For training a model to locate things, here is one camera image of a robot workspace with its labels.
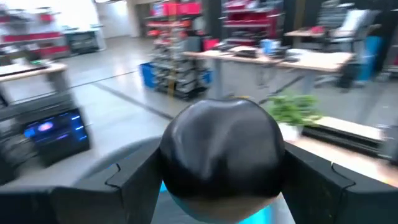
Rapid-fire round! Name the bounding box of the blue collapsible bowl grey rim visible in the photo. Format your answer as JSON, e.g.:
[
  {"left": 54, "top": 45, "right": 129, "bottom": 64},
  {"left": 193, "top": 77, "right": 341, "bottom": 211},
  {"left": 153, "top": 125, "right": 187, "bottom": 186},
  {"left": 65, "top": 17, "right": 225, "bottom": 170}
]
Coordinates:
[{"left": 73, "top": 136, "right": 296, "bottom": 224}]

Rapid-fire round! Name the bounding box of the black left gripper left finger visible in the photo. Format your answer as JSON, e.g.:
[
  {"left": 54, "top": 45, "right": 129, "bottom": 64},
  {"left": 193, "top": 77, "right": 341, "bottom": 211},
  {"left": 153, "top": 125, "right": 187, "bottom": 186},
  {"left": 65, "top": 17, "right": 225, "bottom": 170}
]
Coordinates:
[{"left": 0, "top": 138, "right": 163, "bottom": 224}]

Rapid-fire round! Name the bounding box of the grey shelf cart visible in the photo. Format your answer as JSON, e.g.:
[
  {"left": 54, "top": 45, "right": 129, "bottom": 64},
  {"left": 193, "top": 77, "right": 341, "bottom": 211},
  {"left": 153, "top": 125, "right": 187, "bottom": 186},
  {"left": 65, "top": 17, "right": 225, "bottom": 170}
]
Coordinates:
[{"left": 152, "top": 27, "right": 210, "bottom": 101}]

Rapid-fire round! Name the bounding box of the small wooden desk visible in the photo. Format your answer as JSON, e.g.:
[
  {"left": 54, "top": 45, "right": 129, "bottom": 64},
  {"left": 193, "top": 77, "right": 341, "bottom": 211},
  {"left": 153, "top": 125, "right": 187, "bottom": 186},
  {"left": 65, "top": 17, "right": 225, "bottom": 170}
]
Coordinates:
[{"left": 0, "top": 61, "right": 68, "bottom": 103}]

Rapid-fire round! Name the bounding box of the black avocado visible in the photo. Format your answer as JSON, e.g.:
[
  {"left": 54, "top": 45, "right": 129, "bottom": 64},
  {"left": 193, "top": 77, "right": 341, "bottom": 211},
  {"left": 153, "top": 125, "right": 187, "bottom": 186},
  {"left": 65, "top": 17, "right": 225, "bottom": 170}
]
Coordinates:
[{"left": 158, "top": 98, "right": 287, "bottom": 223}]

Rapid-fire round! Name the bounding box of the long wooden desk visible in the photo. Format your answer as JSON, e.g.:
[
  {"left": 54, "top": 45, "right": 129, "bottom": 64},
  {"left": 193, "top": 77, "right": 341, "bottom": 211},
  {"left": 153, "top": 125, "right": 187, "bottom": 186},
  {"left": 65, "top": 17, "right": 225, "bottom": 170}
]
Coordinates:
[{"left": 182, "top": 46, "right": 357, "bottom": 97}]

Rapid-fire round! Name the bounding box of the green plant in white pot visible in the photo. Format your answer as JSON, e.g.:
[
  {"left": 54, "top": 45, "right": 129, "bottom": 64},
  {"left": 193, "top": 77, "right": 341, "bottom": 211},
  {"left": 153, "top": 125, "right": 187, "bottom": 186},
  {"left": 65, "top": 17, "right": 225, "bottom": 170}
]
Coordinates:
[{"left": 264, "top": 92, "right": 323, "bottom": 143}]

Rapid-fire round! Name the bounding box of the blue storage bin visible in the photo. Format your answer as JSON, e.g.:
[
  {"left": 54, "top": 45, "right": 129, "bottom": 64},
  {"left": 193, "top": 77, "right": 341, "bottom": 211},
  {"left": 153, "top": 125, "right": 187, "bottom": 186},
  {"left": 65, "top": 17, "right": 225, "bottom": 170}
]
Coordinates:
[{"left": 139, "top": 61, "right": 157, "bottom": 90}]

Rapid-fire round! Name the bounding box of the black computer with blue lights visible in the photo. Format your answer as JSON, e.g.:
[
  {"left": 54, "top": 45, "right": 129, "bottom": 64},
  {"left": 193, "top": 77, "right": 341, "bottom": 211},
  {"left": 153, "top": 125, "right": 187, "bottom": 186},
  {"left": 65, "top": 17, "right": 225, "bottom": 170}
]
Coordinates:
[{"left": 23, "top": 107, "right": 91, "bottom": 167}]

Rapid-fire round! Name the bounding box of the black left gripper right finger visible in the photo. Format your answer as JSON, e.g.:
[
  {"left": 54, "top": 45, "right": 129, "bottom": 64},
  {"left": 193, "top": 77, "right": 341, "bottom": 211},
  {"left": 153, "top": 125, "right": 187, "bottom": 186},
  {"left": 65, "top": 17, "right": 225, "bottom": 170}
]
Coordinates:
[{"left": 280, "top": 141, "right": 398, "bottom": 224}]

